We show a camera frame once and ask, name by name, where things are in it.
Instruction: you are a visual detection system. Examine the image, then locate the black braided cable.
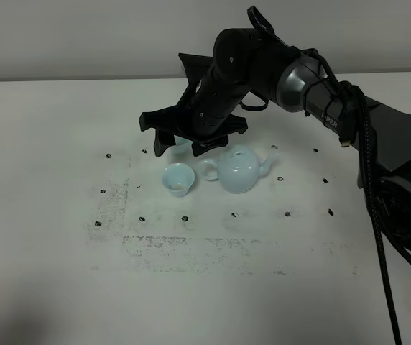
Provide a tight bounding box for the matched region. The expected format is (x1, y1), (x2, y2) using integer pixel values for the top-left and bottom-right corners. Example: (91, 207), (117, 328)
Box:
(348, 86), (404, 345)

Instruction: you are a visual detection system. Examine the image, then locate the far blue porcelain teacup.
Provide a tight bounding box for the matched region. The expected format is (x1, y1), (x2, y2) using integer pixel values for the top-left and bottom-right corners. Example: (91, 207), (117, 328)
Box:
(170, 136), (192, 155)

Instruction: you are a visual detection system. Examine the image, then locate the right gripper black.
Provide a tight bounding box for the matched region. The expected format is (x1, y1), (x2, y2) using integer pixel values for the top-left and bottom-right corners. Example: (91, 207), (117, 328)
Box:
(139, 53), (249, 157)

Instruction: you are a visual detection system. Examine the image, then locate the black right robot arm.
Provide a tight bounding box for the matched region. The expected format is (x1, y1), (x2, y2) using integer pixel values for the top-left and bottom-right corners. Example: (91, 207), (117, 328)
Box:
(139, 7), (411, 251)

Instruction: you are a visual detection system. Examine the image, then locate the blue porcelain teapot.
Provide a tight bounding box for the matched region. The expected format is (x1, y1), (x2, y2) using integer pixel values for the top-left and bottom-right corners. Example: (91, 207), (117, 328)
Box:
(198, 145), (279, 194)

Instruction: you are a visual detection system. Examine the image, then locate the blue porcelain teacup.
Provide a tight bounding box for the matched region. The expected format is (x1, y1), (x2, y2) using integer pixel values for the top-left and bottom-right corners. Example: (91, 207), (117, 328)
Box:
(162, 163), (195, 197)
(170, 136), (192, 155)

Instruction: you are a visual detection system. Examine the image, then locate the near blue porcelain teacup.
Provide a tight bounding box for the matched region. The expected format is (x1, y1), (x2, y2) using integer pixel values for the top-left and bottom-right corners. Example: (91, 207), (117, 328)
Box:
(162, 163), (195, 197)

